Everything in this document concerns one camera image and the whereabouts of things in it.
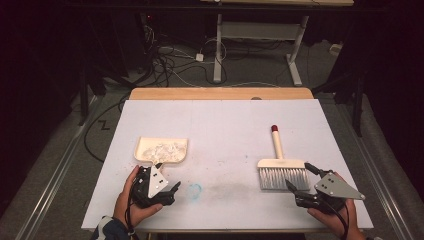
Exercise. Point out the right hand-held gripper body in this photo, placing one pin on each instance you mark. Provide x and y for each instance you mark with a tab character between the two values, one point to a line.
335	188

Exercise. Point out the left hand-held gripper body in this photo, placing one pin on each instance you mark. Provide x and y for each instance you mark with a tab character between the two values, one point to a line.
156	181

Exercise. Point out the pile of white paper scraps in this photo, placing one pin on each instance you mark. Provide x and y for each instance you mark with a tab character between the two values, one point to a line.
163	150

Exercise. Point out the cream plastic dustpan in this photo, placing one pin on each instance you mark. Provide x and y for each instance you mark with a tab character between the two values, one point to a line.
141	146

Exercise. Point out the person's right hand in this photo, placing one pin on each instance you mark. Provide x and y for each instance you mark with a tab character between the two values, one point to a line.
343	221

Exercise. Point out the person's left hand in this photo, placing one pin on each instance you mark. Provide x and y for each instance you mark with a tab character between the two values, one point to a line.
125	206

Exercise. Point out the black metal stand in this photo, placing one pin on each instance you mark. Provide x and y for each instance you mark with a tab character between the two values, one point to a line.
357	106

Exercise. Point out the white board sheet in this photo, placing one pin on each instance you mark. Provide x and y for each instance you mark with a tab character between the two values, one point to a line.
233	120

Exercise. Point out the wooden table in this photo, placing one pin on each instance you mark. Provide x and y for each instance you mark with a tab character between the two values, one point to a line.
216	93

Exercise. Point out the white power adapter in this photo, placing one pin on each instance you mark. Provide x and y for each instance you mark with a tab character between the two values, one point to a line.
199	57

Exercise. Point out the small white box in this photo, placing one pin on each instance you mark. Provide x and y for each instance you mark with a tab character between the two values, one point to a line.
335	49

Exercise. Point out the metal floor rail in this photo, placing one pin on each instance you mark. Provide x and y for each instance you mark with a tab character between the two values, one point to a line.
50	186
383	190

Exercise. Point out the white metal desk frame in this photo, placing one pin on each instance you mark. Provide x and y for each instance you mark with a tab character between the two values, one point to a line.
218	50

